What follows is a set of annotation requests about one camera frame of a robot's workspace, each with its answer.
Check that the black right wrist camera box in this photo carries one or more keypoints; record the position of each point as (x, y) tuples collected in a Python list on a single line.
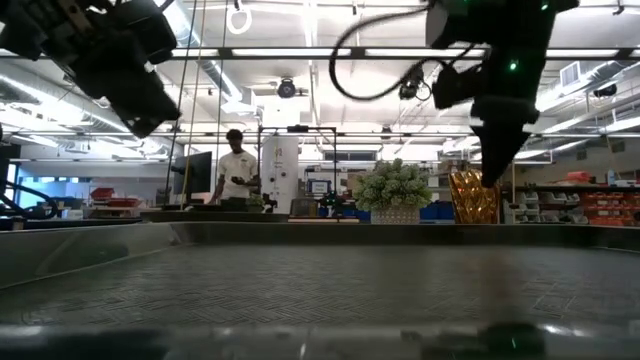
[(455, 87)]

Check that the black metal frame stand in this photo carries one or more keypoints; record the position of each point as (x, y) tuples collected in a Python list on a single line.
[(297, 129)]

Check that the person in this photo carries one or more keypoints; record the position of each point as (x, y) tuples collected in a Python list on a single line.
[(237, 172)]

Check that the blue framed sign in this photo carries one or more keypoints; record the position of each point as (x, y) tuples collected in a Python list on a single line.
[(318, 187)]

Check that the red storage bins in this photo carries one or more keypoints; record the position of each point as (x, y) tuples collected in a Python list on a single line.
[(112, 200)]

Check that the black computer monitor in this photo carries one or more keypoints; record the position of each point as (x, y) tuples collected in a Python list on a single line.
[(195, 175)]

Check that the blue storage bins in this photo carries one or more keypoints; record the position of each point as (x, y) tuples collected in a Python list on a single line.
[(437, 211)]

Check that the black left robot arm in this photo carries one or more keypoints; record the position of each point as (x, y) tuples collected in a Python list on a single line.
[(30, 30)]

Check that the white green flower bush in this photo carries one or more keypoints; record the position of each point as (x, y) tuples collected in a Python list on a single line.
[(392, 185)]

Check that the grey textured metal tray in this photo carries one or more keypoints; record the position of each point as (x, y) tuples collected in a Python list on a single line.
[(300, 285)]

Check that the black horizontal frame bar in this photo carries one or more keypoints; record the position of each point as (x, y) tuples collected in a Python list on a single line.
[(300, 52)]

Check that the round black ceiling camera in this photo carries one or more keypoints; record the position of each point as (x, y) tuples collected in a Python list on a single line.
[(286, 89)]

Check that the white ceiling air vent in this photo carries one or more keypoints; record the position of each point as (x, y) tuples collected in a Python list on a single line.
[(570, 74)]

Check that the small green potted plant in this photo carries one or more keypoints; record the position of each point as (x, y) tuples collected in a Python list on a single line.
[(255, 201)]

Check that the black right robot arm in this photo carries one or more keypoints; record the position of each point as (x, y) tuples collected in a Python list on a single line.
[(500, 20)]

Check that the gold foil packet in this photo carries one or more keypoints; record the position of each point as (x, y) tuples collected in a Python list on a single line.
[(472, 200)]

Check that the black dome security camera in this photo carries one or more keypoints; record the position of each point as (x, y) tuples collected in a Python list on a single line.
[(605, 90)]

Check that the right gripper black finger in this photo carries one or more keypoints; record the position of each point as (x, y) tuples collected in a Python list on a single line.
[(497, 155)]

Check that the shelf with grey red bins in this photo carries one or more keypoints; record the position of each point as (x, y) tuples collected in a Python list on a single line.
[(575, 205)]

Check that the white cylindrical tank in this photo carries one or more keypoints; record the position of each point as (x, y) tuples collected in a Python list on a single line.
[(280, 170)]

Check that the white patterned plant pot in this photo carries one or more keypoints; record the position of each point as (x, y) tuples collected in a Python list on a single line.
[(395, 216)]

